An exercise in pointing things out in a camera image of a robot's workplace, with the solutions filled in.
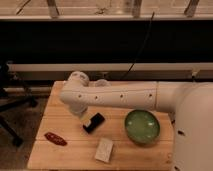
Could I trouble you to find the red pepper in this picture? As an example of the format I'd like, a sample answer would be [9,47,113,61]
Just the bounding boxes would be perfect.
[45,132,67,146]

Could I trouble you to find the black rectangular phone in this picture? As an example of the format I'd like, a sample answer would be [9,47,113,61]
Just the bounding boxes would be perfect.
[83,113,105,134]

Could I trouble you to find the black hanging cable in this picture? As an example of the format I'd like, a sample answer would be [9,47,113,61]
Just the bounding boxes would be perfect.
[120,11,156,81]

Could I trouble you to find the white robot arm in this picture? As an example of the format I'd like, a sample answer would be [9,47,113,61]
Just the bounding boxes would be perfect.
[60,71,213,171]

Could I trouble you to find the black office chair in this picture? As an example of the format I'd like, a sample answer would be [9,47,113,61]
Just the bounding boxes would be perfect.
[0,61,38,148]

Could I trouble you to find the green bowl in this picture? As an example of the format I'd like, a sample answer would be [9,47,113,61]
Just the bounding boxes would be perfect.
[124,110,160,144]

